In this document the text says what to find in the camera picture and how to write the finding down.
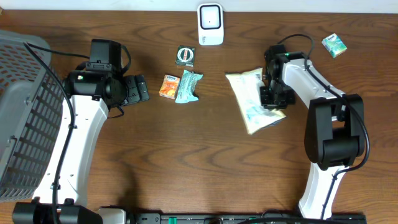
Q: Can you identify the yellow snack bag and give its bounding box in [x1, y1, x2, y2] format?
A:
[225, 67, 286, 135]

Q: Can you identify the orange tissue pack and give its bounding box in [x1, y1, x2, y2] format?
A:
[159, 75, 180, 100]

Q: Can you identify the light teal snack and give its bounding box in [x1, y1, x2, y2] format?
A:
[175, 70, 203, 104]

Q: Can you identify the dark green round-logo packet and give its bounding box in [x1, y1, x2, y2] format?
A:
[175, 45, 196, 67]

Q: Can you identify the teal tissue pack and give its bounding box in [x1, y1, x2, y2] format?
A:
[322, 33, 347, 58]

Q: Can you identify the grey plastic basket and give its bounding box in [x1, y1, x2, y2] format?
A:
[1, 30, 63, 202]

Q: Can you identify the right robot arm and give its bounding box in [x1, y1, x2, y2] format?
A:
[259, 44, 368, 220]

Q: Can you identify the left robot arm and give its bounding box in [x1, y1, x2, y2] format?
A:
[12, 70, 149, 223]

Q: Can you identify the white barcode scanner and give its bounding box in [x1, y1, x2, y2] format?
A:
[197, 3, 224, 46]

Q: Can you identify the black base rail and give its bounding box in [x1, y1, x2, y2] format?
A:
[99, 207, 368, 224]

